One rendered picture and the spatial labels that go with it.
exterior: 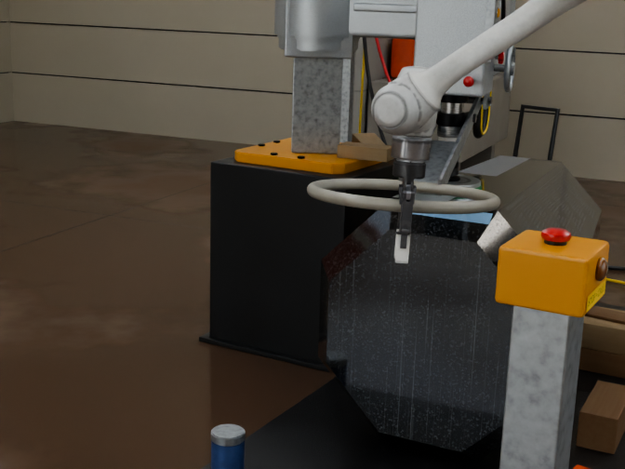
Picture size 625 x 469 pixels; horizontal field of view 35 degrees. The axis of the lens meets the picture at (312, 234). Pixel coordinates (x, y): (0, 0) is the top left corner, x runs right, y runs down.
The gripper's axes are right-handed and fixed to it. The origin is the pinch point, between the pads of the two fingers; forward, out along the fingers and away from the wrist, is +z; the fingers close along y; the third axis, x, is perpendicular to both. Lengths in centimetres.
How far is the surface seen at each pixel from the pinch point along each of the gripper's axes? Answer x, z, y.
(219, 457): 44, 73, 42
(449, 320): -19, 30, 53
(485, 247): -27, 7, 49
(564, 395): -17, 1, -97
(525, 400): -13, 3, -96
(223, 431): 44, 67, 45
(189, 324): 76, 72, 178
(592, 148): -180, 9, 565
